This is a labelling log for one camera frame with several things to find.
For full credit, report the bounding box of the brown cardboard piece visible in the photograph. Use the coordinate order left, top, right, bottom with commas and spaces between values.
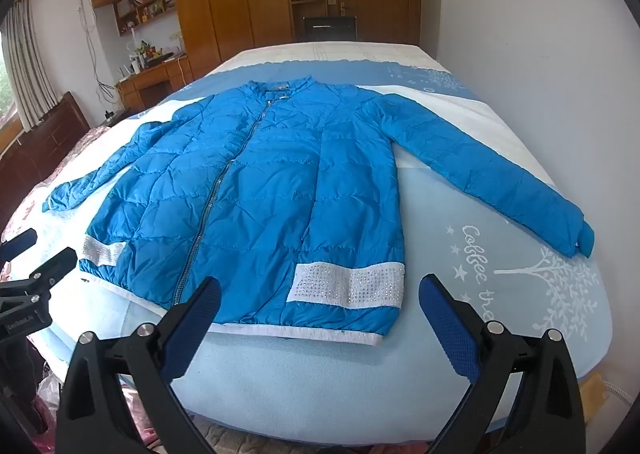
581, 373, 610, 431

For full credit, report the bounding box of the pink plastic bag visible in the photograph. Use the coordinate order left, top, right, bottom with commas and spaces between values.
36, 374, 63, 435

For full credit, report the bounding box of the pink patterned quilt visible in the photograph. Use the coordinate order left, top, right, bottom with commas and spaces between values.
0, 126, 115, 285

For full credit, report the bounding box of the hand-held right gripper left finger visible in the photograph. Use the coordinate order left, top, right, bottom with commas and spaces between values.
56, 276, 222, 454

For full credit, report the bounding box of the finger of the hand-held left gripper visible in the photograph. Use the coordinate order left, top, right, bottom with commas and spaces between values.
0, 247, 79, 299
0, 228, 39, 262

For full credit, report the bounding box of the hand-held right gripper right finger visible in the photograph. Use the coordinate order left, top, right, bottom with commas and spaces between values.
418, 273, 587, 454

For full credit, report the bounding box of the dark wooden headboard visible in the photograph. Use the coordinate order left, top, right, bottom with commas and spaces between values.
0, 91, 92, 231

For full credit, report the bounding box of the blue quilted jacket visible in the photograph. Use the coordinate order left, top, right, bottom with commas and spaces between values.
42, 79, 596, 348

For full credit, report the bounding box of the beige curtain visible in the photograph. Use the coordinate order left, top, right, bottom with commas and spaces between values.
2, 0, 54, 136

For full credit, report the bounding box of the white wall cable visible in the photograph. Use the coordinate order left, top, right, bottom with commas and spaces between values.
76, 0, 120, 101

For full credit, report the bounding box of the wooden desk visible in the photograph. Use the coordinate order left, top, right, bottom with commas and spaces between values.
117, 54, 194, 113

